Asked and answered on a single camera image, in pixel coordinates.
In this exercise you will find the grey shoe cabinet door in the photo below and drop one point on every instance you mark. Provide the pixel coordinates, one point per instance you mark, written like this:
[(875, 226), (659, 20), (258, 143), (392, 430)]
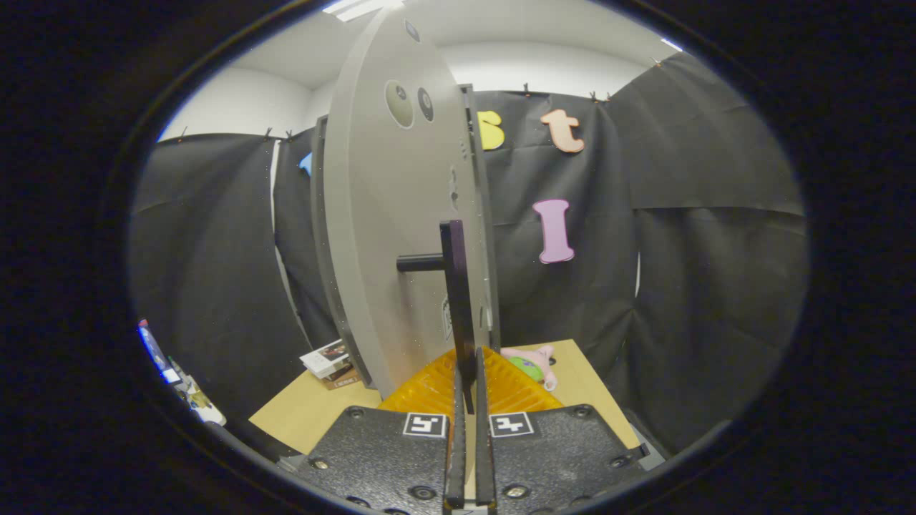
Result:
[(372, 250)]

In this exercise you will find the blurred colourful clutter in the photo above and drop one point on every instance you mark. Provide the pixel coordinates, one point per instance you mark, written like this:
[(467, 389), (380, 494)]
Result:
[(179, 379)]

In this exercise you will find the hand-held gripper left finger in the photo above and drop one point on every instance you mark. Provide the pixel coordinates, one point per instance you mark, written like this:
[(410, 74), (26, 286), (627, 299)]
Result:
[(456, 465)]

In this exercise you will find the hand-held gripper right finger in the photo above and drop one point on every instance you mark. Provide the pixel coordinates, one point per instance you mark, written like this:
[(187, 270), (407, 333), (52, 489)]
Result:
[(484, 465)]

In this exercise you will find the long ceiling light panel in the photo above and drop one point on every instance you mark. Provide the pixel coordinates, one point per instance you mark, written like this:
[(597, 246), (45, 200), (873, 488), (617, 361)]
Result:
[(358, 8)]

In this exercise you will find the black backdrop cloth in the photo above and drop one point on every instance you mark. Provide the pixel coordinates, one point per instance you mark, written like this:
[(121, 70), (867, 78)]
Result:
[(715, 286)]

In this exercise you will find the brown book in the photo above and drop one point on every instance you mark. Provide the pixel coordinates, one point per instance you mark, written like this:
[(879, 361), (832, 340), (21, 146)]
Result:
[(343, 379)]

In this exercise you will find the white book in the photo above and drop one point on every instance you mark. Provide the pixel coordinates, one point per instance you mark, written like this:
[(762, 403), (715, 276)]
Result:
[(323, 354)]

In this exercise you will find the small ceiling light panel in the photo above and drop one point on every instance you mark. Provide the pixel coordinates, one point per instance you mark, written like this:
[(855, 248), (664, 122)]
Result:
[(671, 44)]

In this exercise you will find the grey shoe cabinet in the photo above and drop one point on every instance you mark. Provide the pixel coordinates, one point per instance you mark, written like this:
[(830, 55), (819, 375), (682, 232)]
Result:
[(483, 186)]

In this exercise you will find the pink and green plush toy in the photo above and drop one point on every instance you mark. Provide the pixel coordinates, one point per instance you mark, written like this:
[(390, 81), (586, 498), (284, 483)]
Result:
[(526, 368)]

